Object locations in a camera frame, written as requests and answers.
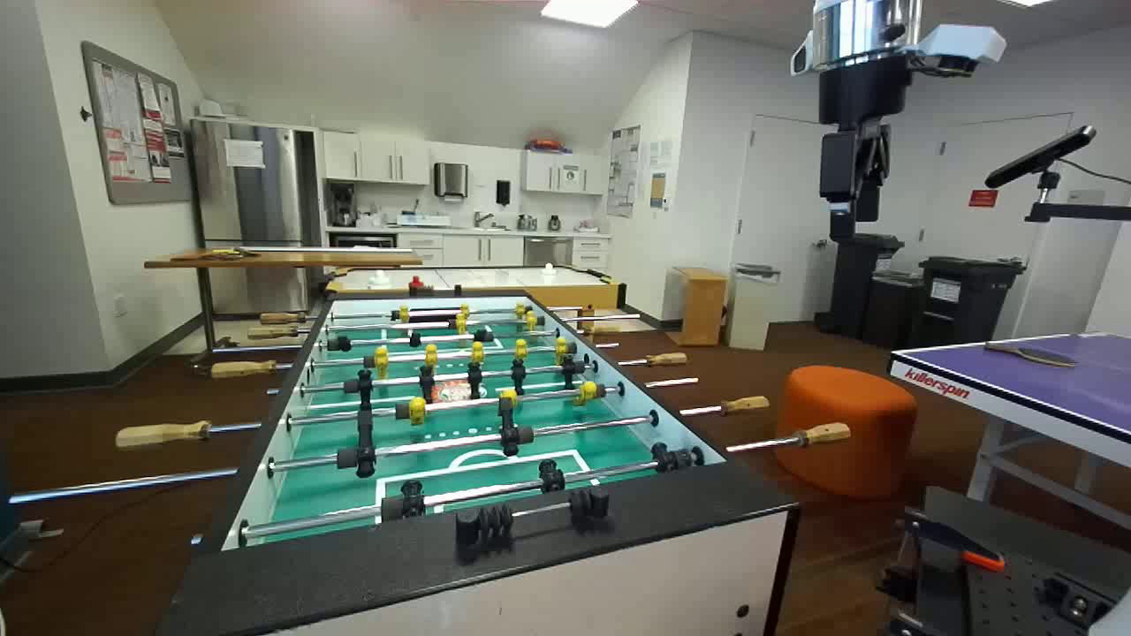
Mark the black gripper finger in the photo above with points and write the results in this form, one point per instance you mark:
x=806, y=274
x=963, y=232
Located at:
x=839, y=214
x=874, y=190

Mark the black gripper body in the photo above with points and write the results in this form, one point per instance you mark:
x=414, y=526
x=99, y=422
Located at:
x=868, y=94

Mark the white door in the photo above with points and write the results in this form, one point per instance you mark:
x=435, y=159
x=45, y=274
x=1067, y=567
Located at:
x=780, y=214

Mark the small black trash bin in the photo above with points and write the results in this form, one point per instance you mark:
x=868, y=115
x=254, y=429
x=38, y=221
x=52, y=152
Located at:
x=892, y=308

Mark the white trash can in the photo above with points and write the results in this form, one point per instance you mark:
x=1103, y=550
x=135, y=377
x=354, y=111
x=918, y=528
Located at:
x=753, y=308

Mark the wide black trash bin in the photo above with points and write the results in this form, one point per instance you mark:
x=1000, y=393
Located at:
x=969, y=302

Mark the orange round ottoman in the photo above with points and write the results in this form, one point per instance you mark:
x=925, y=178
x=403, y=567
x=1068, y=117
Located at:
x=842, y=429

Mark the dark table tennis paddle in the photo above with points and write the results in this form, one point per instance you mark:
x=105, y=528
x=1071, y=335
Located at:
x=1031, y=354

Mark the purple table tennis table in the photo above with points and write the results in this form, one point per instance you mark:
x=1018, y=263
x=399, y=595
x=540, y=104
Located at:
x=1063, y=377

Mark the ceiling light panel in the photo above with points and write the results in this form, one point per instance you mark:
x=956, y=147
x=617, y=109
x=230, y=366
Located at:
x=588, y=11

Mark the red item on cabinet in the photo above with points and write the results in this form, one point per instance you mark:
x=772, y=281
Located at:
x=547, y=144

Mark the black soap dispenser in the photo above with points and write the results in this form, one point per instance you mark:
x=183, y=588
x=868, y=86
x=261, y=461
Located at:
x=505, y=194

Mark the white air hockey table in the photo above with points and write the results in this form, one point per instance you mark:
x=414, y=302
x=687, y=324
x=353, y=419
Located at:
x=495, y=281

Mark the white kitchen counter unit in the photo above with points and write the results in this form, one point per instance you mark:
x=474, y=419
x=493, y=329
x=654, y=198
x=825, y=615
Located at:
x=472, y=248

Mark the steel paper towel dispenser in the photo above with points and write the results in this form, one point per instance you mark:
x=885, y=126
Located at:
x=452, y=178

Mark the steel rod with black figures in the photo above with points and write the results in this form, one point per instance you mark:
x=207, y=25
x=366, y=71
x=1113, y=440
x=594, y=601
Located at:
x=509, y=440
x=474, y=381
x=550, y=474

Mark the grey robot mounting platform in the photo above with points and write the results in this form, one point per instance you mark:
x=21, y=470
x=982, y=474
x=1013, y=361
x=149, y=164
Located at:
x=1037, y=554

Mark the red air hockey pusher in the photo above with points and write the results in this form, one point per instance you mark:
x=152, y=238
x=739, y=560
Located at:
x=414, y=283

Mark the steel rod with yellow figures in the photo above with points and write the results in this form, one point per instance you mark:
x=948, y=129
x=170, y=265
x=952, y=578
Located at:
x=431, y=354
x=414, y=412

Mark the foosball table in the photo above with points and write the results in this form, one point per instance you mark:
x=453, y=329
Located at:
x=567, y=588

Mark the black score counter beads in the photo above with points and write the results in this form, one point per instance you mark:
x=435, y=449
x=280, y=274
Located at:
x=481, y=533

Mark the black coffee machine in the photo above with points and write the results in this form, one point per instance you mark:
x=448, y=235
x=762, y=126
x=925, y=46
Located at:
x=342, y=204

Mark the high wooden table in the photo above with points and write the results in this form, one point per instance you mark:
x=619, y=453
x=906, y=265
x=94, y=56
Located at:
x=284, y=258

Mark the stainless steel refrigerator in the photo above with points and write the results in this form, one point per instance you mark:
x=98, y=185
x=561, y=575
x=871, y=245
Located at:
x=249, y=217

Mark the grey bulletin board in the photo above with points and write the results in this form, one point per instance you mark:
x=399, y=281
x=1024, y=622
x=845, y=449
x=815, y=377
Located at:
x=135, y=126

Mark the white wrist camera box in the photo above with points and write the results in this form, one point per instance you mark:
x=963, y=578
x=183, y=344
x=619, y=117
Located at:
x=960, y=45

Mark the red wall sign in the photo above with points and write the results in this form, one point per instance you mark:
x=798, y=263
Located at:
x=983, y=198

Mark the black bar camera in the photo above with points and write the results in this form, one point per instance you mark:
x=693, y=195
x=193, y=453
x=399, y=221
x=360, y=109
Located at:
x=1046, y=157

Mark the yellow wall notice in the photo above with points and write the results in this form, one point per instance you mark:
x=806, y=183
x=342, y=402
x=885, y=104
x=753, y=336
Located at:
x=658, y=194

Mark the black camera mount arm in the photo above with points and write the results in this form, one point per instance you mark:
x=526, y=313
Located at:
x=1080, y=214

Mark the large wall poster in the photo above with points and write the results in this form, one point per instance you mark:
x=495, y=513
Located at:
x=623, y=170

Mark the white wall cabinets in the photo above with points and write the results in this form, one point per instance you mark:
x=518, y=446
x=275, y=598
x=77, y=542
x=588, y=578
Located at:
x=375, y=157
x=565, y=175

